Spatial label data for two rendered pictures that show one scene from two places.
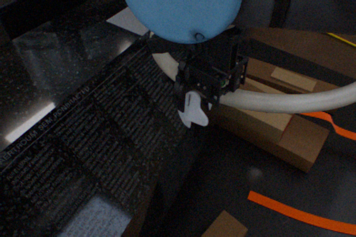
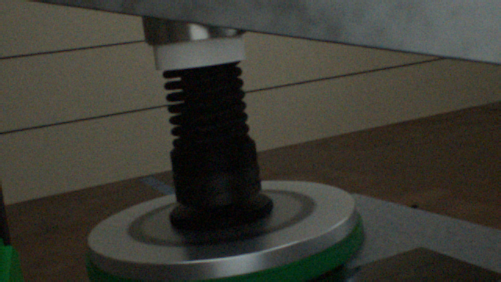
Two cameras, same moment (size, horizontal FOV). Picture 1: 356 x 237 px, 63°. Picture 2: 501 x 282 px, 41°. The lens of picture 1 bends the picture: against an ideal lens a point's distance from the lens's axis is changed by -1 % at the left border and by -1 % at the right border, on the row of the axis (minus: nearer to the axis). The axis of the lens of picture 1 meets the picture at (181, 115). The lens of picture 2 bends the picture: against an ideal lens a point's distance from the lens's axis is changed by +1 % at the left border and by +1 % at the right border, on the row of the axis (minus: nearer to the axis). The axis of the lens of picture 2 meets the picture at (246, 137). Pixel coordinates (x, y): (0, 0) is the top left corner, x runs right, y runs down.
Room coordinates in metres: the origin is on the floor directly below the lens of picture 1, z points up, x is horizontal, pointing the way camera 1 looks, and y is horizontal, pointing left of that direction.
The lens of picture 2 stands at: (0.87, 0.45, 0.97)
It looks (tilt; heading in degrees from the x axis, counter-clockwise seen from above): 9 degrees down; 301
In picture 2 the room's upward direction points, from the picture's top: 7 degrees counter-clockwise
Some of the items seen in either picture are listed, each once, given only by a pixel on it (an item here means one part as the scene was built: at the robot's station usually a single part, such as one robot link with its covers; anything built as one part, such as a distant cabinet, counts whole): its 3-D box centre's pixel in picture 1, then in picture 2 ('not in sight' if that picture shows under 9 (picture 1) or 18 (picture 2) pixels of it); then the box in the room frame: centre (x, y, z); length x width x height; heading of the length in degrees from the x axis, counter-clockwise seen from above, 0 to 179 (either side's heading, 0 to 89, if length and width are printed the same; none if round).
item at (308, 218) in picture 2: not in sight; (222, 221); (1.16, 0.02, 0.82); 0.21 x 0.21 x 0.01
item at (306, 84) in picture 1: (292, 79); not in sight; (1.30, -0.66, 0.10); 0.25 x 0.10 x 0.01; 57
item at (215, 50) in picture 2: not in sight; (198, 41); (1.16, 0.02, 0.97); 0.07 x 0.07 x 0.04
